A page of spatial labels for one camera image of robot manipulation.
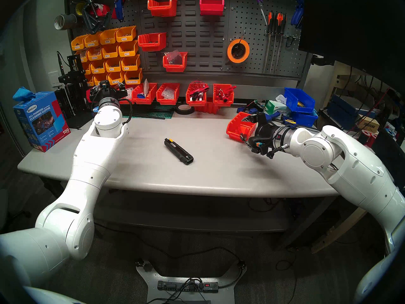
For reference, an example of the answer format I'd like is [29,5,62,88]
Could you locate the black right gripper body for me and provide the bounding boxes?
[247,113,279,158]

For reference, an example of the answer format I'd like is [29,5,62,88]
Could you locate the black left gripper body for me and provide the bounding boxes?
[90,80,128,100]

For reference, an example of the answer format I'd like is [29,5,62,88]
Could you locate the orange-red plastic storage bin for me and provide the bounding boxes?
[226,112,257,143]

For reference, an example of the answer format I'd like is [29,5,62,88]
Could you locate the black utility knife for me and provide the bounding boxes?
[164,138,194,165]

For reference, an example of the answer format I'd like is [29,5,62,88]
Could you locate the blue cleaning cloths box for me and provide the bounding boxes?
[13,91,71,152]

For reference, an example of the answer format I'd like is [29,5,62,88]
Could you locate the small cardboard box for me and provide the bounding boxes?
[358,115,380,133]

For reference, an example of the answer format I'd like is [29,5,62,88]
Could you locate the yellow bin labelled M2.5-5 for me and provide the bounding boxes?
[107,71,125,85]

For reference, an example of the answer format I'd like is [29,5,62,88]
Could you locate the yellow bin labelled M3-8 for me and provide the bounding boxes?
[105,57,122,73]

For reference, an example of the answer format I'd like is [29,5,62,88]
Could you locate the yellow bin labelled M4-0.7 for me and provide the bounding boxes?
[124,68,143,85]

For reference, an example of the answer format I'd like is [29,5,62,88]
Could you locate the blue and yellow bar clamp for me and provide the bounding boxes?
[283,116,317,131]

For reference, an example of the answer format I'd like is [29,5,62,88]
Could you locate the black metal press stand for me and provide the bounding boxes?
[54,55,93,129]

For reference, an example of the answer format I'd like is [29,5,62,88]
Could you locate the yellow bin labelled M3-6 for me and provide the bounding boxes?
[121,54,141,71]

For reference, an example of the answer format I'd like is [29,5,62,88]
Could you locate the yellow bin labelled M4-6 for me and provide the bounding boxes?
[101,43,120,59]

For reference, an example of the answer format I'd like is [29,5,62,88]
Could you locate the small red clamps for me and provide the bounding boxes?
[217,86,237,101]

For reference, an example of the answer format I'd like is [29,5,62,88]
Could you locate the blue plastic bin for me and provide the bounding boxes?
[284,87,315,113]
[290,110,318,127]

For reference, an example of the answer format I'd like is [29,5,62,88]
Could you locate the yellow bin labelled M3-4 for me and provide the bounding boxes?
[118,40,139,57]

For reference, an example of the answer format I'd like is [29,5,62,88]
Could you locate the stacked orange-red bins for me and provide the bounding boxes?
[194,98,233,114]

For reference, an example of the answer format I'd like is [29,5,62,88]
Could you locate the yellow bin labelled M3X8 BAD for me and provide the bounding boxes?
[84,32,102,48]

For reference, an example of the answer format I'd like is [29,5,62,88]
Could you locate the yellow bin labelled M3X5X4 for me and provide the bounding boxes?
[71,35,88,51]

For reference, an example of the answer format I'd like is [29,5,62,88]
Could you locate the thin black rod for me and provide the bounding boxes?
[127,113,166,120]

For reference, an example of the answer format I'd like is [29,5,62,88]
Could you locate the black soldering iron pen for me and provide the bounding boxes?
[56,51,68,76]

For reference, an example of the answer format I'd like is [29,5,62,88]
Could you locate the yellow bin labelled M3X6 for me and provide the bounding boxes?
[115,26,137,43]

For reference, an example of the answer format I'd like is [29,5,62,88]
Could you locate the green cutting mat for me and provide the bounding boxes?
[122,104,174,119]

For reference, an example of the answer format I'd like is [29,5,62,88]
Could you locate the dark perforated pegboard panel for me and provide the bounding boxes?
[228,0,310,79]
[65,0,142,85]

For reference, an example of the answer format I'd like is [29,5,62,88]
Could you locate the grey metal C-clamp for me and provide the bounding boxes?
[82,0,111,35]

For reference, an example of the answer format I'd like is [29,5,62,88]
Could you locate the orange tape roll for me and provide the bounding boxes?
[227,38,250,64]

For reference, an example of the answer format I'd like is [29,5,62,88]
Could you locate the red tape roll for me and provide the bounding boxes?
[90,4,111,18]

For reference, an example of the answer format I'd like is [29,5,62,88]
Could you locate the dark blue case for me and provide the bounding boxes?
[327,94,380,130]

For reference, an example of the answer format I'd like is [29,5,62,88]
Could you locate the blue microfiber cloth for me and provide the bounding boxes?
[13,86,36,102]

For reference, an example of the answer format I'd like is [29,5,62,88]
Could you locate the grey louvred panel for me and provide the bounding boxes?
[138,0,230,73]

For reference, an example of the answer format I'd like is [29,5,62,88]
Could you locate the blue spring clamps hanging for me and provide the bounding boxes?
[290,0,305,30]

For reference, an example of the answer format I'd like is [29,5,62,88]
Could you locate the crimson plastic bin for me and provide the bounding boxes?
[199,0,225,16]

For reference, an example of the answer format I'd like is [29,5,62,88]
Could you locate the black flat tray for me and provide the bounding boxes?
[373,129,405,193]

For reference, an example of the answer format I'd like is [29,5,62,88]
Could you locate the black computer monitor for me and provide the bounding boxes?
[298,0,405,95]

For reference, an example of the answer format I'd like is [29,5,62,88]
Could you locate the black power strip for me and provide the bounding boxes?
[157,280,219,293]

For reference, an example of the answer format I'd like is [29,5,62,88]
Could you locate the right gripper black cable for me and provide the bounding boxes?
[267,143,289,159]

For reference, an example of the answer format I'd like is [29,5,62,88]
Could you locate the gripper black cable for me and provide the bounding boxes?
[91,96,133,124]
[267,143,289,159]

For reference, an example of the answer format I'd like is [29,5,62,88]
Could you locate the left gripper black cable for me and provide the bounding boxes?
[91,96,133,124]

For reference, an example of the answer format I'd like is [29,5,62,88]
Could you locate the silver duct tape roll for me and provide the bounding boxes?
[54,14,78,30]

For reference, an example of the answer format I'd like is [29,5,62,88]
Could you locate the orange handled file top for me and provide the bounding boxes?
[264,11,274,74]

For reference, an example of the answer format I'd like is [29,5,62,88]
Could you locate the orange handled file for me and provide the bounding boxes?
[264,11,274,74]
[275,14,287,71]
[271,13,281,73]

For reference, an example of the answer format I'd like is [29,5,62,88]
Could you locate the orange handled file middle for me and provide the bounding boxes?
[271,13,281,73]

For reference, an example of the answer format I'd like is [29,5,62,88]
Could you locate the orange handled file bottom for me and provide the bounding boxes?
[275,14,287,71]

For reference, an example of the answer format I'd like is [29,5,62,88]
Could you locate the purple-handled scissors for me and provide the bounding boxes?
[251,0,269,26]

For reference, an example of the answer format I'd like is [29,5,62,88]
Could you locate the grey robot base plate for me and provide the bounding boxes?
[136,259,247,304]

